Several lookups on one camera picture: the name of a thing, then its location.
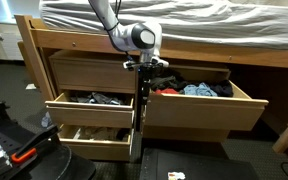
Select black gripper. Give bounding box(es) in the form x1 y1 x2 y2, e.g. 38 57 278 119
138 62 159 102

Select wooden drawer with colourful clothes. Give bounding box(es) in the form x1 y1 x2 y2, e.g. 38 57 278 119
143 79 270 132

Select closed deep wooden drawer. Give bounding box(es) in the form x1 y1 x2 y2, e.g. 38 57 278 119
48 49 138 95

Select wide low wooden drawer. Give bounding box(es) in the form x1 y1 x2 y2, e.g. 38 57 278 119
141 124 232 144

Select wooden drawer with grey clothes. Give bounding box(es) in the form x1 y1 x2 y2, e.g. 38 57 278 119
44 90 136 130

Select wooden drawer with pale fabric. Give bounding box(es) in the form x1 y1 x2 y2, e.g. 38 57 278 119
57 124 134 162

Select red garment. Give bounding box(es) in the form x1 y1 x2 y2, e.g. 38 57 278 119
154 87 180 96

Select black clothes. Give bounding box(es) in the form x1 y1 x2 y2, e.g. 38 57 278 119
149 75 235 98

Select dark grey clothes pile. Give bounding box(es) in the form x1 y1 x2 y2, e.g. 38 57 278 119
69 91 125 106

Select pale patterned fabric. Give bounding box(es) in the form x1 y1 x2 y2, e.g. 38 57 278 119
73 126 130 142

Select white striped mattress sheet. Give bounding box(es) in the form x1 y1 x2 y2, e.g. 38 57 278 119
38 0 288 52

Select black box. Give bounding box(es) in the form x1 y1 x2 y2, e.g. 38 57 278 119
139 148 260 180

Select white sticker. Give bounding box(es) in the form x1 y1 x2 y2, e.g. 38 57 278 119
167 171 187 180

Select crumpled grey plastic bag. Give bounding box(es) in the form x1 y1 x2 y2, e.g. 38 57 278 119
40 111 54 130

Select white paper scrap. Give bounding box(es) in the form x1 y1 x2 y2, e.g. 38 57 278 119
25 83 38 91

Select black robot cart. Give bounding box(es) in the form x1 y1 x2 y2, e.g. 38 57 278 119
0 101 97 180

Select white radiator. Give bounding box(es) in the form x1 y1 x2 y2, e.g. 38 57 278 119
0 31 24 62

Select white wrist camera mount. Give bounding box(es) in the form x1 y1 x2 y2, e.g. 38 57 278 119
122 58 170 71

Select wooden bed frame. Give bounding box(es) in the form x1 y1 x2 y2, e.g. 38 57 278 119
14 14 288 103

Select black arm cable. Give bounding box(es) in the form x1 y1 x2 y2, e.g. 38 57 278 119
107 0 132 62

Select black clamp with orange handle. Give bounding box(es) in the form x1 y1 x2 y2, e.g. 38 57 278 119
10 123 62 165

